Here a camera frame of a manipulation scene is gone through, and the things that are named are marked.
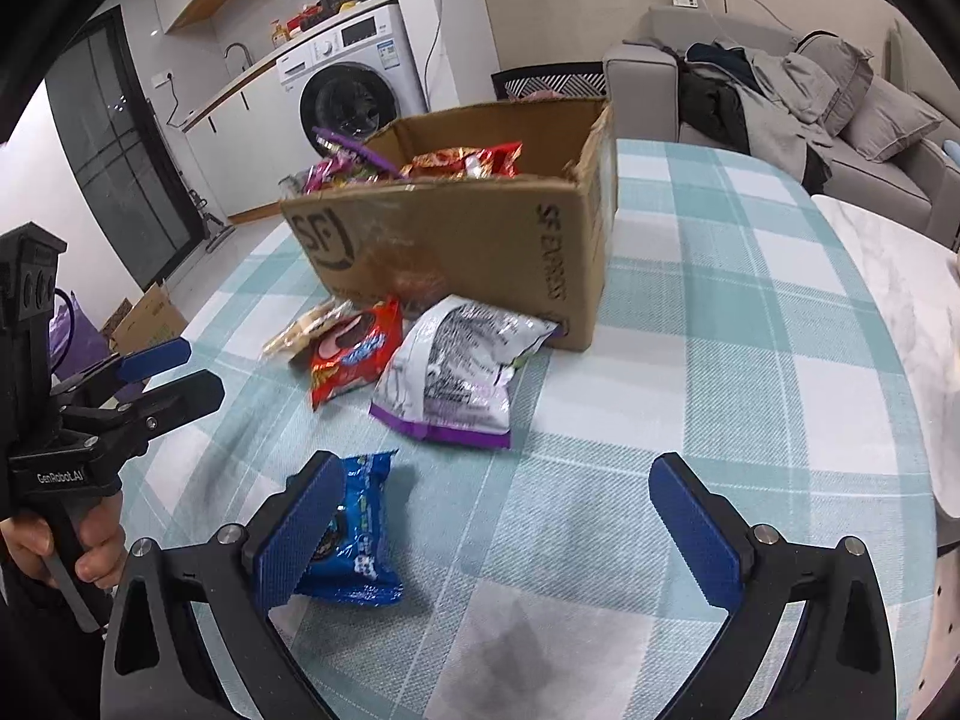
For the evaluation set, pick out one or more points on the pink plastic bag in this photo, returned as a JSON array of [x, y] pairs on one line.
[[534, 95]]

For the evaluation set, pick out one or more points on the purple plastic bag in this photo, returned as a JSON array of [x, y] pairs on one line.
[[82, 337]]

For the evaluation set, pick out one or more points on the teal checkered tablecloth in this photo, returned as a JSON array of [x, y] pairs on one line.
[[675, 330]]

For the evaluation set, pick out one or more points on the grey pillow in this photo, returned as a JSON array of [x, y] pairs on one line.
[[836, 79], [892, 120]]

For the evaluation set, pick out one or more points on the red cookie packet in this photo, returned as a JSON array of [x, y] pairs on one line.
[[352, 356]]

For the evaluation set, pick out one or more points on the floor cardboard box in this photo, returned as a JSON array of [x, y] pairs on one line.
[[150, 319]]

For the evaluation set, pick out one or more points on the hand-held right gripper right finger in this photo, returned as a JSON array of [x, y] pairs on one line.
[[694, 532]]

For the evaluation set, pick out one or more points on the stick vacuum cleaner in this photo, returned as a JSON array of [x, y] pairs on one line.
[[211, 225]]

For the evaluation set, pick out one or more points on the black patterned chair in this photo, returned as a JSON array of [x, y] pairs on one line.
[[547, 79]]

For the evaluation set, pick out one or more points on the dark clothes pile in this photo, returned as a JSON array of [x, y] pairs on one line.
[[712, 105]]

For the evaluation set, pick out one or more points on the person's left hand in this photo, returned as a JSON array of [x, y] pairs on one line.
[[97, 555]]

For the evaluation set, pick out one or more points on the grey garment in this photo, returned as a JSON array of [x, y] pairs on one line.
[[780, 112]]

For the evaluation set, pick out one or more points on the silver faucet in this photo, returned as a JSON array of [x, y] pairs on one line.
[[236, 56]]

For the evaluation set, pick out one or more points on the kitchen counter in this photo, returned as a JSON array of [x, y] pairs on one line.
[[240, 82]]

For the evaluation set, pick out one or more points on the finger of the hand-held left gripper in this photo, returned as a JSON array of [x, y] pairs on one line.
[[154, 358], [187, 397]]

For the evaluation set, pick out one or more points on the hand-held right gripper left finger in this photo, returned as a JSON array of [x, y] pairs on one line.
[[300, 532]]

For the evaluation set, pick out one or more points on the grey sofa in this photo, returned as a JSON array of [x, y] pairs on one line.
[[645, 82]]

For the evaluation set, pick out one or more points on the yellow bottle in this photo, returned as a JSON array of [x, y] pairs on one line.
[[279, 31]]

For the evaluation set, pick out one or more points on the clear cracker packet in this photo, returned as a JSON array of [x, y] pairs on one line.
[[304, 334]]

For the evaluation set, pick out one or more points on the purple snack packet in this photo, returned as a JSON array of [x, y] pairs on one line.
[[337, 169]]

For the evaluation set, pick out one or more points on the blue cookie packet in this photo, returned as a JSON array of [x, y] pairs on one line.
[[360, 532]]

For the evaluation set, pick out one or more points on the white lower kitchen cabinet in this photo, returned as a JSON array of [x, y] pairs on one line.
[[247, 150]]

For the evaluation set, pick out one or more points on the white washing machine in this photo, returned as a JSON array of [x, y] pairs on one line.
[[352, 82]]

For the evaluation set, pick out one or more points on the large noodle snack packet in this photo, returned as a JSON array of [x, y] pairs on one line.
[[465, 161]]

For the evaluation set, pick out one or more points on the dark glass sliding door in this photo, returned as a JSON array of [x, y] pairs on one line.
[[120, 150]]

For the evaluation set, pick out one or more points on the red box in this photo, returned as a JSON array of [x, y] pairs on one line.
[[307, 17]]

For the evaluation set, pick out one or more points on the brown cardboard box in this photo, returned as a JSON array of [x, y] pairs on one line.
[[465, 240]]

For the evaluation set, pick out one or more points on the silver purple-edged snack packet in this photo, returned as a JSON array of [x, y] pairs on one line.
[[450, 375]]

